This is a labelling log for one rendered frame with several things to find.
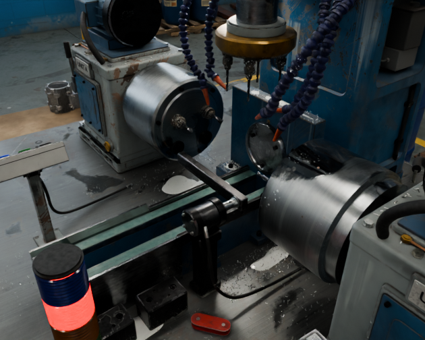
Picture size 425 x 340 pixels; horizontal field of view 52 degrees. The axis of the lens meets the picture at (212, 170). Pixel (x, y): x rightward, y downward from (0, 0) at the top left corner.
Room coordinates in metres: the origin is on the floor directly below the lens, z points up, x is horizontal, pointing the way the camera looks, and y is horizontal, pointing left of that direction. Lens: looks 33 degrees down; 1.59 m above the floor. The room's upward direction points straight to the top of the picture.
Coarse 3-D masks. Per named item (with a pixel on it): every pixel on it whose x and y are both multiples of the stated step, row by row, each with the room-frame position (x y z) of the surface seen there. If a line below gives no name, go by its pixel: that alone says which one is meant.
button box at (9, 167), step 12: (48, 144) 0.92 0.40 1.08; (60, 144) 0.92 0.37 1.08; (12, 156) 0.86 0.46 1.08; (24, 156) 0.87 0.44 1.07; (36, 156) 0.88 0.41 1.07; (48, 156) 0.89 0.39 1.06; (60, 156) 0.91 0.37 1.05; (0, 168) 0.83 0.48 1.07; (12, 168) 0.84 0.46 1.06; (24, 168) 0.85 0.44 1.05; (36, 168) 0.87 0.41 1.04; (0, 180) 0.82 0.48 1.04
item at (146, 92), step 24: (144, 72) 1.21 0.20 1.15; (168, 72) 1.18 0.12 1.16; (144, 96) 1.12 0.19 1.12; (168, 96) 1.08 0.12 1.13; (192, 96) 1.12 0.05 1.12; (216, 96) 1.17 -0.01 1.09; (144, 120) 1.08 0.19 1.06; (168, 120) 1.07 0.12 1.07; (192, 120) 1.12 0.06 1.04; (216, 120) 1.17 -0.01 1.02; (168, 144) 1.07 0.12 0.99; (192, 144) 1.12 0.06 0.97
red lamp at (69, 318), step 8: (88, 296) 0.38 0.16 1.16; (72, 304) 0.36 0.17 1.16; (80, 304) 0.37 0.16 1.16; (88, 304) 0.38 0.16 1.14; (48, 312) 0.36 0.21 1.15; (56, 312) 0.36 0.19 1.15; (64, 312) 0.36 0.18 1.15; (72, 312) 0.36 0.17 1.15; (80, 312) 0.37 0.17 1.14; (88, 312) 0.38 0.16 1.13; (56, 320) 0.36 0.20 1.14; (64, 320) 0.36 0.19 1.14; (72, 320) 0.36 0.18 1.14; (80, 320) 0.36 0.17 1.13; (88, 320) 0.37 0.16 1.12; (56, 328) 0.36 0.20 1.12; (64, 328) 0.36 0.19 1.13; (72, 328) 0.36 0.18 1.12
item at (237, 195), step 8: (184, 152) 0.96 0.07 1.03; (184, 160) 0.93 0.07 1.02; (192, 160) 0.92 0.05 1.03; (192, 168) 0.90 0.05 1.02; (200, 168) 0.89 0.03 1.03; (200, 176) 0.88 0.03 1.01; (208, 176) 0.85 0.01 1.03; (216, 176) 0.85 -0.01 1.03; (208, 184) 0.85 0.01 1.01; (216, 184) 0.83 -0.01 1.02; (224, 184) 0.82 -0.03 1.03; (224, 192) 0.80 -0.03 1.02; (232, 192) 0.79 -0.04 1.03; (240, 192) 0.79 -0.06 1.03; (240, 200) 0.76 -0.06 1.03; (240, 208) 0.76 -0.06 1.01
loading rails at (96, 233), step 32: (192, 192) 0.94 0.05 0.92; (256, 192) 0.94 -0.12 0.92; (96, 224) 0.79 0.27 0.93; (128, 224) 0.81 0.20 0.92; (160, 224) 0.84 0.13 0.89; (224, 224) 0.84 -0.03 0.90; (256, 224) 0.90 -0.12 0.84; (32, 256) 0.69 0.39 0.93; (96, 256) 0.74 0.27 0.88; (128, 256) 0.70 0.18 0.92; (160, 256) 0.72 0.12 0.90; (192, 256) 0.78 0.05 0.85; (96, 288) 0.62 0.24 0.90; (128, 288) 0.66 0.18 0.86
